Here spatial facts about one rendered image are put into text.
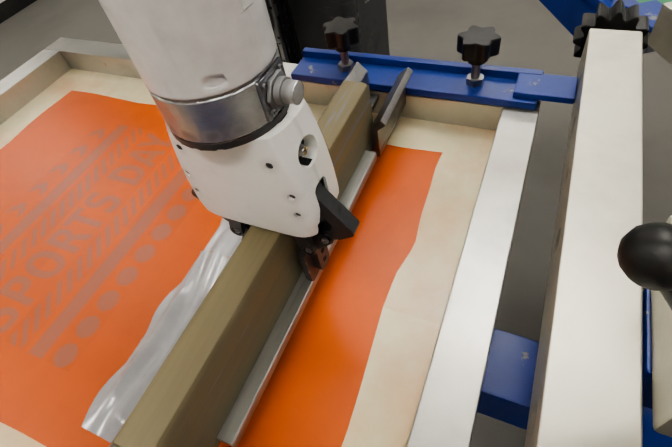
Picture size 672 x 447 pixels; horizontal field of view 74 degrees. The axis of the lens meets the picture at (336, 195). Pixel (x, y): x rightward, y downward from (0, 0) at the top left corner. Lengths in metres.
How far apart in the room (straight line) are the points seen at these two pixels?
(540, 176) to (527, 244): 0.32
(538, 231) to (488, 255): 1.29
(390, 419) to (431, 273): 0.13
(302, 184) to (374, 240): 0.19
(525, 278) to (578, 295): 1.24
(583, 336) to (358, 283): 0.19
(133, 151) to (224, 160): 0.39
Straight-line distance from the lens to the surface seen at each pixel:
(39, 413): 0.49
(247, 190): 0.30
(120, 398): 0.45
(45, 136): 0.78
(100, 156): 0.68
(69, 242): 0.59
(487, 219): 0.43
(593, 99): 0.48
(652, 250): 0.21
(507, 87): 0.55
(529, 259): 1.61
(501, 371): 0.44
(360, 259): 0.44
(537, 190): 1.81
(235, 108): 0.24
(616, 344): 0.33
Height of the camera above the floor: 1.32
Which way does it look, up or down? 48 degrees down
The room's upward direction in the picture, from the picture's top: 13 degrees counter-clockwise
